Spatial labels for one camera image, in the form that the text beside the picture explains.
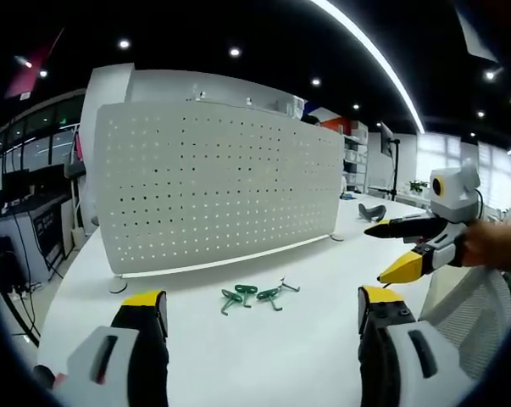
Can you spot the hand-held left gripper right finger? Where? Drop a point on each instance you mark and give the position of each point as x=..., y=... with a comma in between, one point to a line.
x=390, y=364

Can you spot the white mesh chair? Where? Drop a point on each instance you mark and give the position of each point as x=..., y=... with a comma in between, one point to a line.
x=467, y=322

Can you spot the group of round ceiling spotlights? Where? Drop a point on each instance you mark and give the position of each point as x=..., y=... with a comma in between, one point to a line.
x=234, y=51

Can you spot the person's right hand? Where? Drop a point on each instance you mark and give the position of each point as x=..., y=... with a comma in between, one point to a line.
x=492, y=246

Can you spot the white perforated mounting plate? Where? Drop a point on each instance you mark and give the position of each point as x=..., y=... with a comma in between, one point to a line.
x=217, y=186

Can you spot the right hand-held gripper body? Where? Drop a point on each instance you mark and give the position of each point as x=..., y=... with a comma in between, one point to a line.
x=454, y=195

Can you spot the dark desk with monitors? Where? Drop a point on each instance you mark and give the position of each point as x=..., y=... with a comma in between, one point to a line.
x=30, y=199

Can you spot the green hook assembly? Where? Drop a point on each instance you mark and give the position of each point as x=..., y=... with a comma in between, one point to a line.
x=246, y=292
x=229, y=302
x=270, y=295

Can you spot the white hook assembly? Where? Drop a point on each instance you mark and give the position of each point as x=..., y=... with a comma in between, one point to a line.
x=290, y=286

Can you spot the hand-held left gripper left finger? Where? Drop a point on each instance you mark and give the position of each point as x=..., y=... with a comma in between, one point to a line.
x=123, y=373

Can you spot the black monitor on stand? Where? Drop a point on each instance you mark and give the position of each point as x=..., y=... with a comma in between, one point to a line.
x=386, y=137

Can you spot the long ceiling light strip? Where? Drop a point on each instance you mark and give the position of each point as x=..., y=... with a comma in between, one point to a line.
x=378, y=55

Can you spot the small green potted plant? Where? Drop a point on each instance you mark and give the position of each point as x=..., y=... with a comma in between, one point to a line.
x=419, y=185

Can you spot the dark grey curved headset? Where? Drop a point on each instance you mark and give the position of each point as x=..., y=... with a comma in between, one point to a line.
x=371, y=211

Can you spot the white storage shelf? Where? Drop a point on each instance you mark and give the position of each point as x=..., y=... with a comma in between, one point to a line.
x=357, y=157

